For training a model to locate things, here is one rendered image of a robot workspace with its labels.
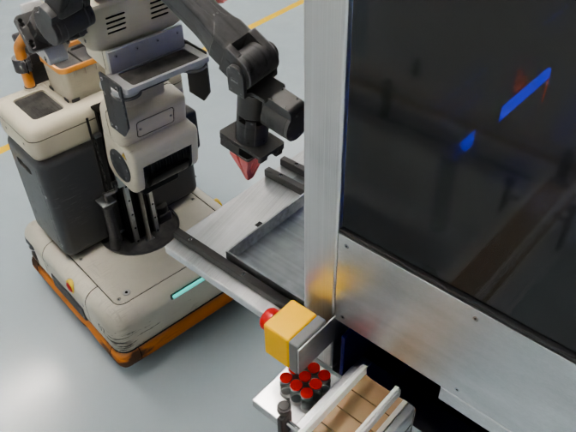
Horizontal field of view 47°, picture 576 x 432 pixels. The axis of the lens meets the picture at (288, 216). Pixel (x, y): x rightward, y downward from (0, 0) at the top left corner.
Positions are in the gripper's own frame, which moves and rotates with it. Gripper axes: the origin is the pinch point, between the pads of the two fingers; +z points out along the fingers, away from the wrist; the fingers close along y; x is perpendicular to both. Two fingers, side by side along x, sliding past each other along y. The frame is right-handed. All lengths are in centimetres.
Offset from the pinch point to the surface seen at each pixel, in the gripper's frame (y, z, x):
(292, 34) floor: -165, 130, 220
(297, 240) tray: 6.4, 20.2, 9.0
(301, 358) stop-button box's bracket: 30.9, 5.2, -20.4
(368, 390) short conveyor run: 40.4, 11.0, -14.1
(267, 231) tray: 0.1, 20.4, 6.7
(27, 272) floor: -112, 125, -1
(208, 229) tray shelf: -10.5, 22.7, -0.5
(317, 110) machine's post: 21.5, -33.0, -12.1
